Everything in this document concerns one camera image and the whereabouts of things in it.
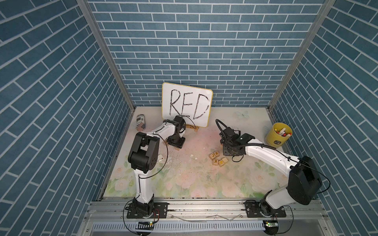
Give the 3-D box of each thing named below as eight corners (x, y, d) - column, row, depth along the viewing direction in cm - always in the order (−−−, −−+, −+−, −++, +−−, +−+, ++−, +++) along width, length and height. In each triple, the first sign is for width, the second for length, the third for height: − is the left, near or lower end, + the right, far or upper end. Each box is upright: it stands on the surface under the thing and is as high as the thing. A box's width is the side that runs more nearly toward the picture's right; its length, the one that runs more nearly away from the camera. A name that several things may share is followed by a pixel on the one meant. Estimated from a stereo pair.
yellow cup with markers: (263, 148, 100) (273, 134, 88) (264, 134, 108) (273, 120, 95) (280, 153, 98) (292, 140, 86) (280, 138, 105) (291, 125, 93)
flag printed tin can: (137, 132, 107) (136, 129, 105) (137, 117, 116) (136, 115, 114) (145, 130, 108) (144, 128, 106) (145, 116, 117) (143, 113, 115)
